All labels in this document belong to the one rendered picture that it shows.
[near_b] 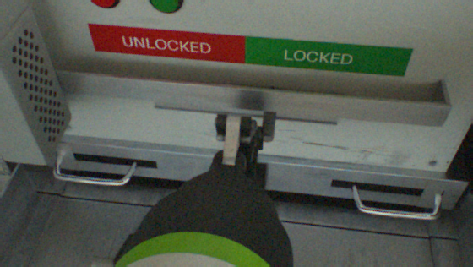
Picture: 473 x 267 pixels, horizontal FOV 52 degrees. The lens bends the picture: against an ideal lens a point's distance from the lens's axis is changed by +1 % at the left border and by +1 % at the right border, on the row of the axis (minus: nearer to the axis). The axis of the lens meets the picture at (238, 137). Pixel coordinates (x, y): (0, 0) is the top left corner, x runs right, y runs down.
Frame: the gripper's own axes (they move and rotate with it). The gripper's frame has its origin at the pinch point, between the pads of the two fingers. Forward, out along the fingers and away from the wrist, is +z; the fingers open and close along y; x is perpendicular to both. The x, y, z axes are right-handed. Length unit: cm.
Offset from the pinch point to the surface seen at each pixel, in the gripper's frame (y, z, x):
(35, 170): 10.9, 12.0, -28.5
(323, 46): -9.5, 2.9, 6.9
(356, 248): 15.8, 9.1, 14.3
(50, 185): 13.4, 13.0, -27.1
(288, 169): 6.9, 11.1, 5.0
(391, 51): -9.6, 2.8, 13.2
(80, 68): -4.8, 6.1, -19.1
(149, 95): -3.3, 2.2, -10.2
